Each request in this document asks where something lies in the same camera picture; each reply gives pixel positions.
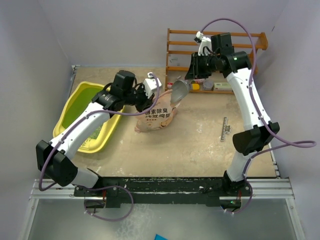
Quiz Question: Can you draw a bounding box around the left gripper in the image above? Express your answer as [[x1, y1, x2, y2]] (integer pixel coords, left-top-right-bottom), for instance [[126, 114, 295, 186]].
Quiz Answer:
[[122, 82, 155, 114]]

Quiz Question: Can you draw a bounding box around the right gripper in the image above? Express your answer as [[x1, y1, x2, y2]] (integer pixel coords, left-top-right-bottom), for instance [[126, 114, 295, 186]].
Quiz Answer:
[[185, 51, 220, 80]]

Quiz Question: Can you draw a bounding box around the pink cat litter bag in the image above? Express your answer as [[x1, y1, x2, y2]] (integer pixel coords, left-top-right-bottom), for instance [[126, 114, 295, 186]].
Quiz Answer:
[[134, 90, 180, 133]]

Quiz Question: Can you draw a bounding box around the silver metal scoop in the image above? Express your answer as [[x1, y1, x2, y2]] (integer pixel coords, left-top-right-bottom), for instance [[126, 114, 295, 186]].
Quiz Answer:
[[170, 79, 192, 104]]

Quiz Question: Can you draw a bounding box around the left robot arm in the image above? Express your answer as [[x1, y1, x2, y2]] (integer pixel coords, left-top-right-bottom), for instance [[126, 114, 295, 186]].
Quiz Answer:
[[36, 70, 162, 196]]

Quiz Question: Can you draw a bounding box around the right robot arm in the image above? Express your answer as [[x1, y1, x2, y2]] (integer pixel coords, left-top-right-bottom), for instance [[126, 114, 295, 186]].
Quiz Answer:
[[185, 31, 280, 196]]

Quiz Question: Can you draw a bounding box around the green white box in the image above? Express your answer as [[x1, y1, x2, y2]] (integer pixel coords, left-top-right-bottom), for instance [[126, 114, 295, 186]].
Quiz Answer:
[[213, 82, 233, 92]]

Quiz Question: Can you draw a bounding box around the yellow green litter box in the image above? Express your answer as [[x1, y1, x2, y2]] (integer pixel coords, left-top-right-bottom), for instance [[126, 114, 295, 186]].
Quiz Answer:
[[52, 81, 122, 154]]

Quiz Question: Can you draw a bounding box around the clear round jar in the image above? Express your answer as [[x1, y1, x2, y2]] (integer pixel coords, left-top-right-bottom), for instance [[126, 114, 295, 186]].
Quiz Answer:
[[202, 79, 214, 91]]

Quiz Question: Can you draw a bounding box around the grey ruler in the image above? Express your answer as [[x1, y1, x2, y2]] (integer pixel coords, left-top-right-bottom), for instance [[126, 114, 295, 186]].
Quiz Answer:
[[220, 116, 231, 142]]

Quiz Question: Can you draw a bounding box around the orange wooden shelf rack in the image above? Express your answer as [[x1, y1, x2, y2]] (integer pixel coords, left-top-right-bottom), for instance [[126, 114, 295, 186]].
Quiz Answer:
[[164, 28, 269, 96]]

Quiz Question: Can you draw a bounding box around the blue object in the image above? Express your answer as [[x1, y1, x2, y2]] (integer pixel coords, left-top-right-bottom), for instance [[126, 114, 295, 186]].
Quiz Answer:
[[154, 234, 168, 240]]

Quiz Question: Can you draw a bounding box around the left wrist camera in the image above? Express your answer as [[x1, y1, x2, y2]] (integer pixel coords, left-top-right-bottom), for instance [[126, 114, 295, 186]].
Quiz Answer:
[[143, 72, 163, 99]]

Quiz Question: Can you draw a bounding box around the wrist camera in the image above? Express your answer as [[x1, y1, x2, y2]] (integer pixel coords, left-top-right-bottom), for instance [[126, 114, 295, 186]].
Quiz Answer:
[[143, 72, 163, 99], [194, 31, 213, 56]]

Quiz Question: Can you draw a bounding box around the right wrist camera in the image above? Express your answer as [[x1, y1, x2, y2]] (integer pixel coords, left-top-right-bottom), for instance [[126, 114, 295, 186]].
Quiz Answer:
[[194, 31, 213, 56]]

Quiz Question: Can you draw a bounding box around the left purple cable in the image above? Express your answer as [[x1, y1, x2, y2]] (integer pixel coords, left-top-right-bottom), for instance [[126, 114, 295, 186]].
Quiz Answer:
[[38, 73, 161, 221]]

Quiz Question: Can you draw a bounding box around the purple cable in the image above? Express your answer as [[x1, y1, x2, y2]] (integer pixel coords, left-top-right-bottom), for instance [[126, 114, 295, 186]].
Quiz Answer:
[[38, 73, 161, 221], [199, 17, 317, 216]]

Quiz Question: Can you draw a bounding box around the black base frame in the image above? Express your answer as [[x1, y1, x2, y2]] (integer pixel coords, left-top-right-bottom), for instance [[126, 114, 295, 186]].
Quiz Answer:
[[74, 175, 252, 208]]

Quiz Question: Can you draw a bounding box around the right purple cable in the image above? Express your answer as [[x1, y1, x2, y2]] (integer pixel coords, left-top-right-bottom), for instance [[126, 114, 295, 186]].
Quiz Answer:
[[199, 17, 317, 216]]

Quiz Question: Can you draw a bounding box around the aluminium rail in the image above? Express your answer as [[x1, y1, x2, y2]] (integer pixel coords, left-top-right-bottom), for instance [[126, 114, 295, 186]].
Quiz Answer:
[[248, 178, 294, 199]]

